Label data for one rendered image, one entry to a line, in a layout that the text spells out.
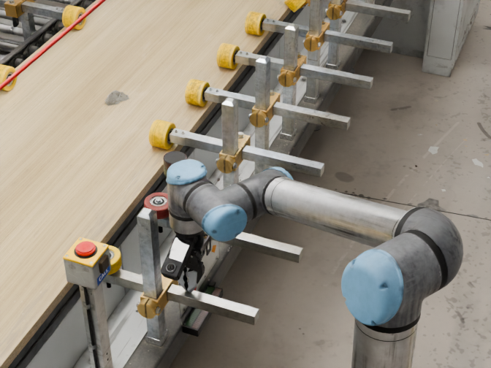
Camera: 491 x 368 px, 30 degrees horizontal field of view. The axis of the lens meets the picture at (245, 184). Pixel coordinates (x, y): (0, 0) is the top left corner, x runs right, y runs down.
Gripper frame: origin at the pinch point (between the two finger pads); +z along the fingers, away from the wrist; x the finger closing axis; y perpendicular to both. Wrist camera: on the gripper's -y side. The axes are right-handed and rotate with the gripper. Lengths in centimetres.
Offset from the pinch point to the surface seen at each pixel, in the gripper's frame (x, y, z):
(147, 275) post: 8.0, -5.5, -6.9
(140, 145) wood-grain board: 37, 48, -2
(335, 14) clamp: 7, 142, -6
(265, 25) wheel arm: 27, 124, -7
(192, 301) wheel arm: -1.9, -1.3, 2.0
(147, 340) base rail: 9.1, -6.2, 16.1
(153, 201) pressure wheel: 21.5, 24.7, -2.9
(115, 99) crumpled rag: 56, 67, -2
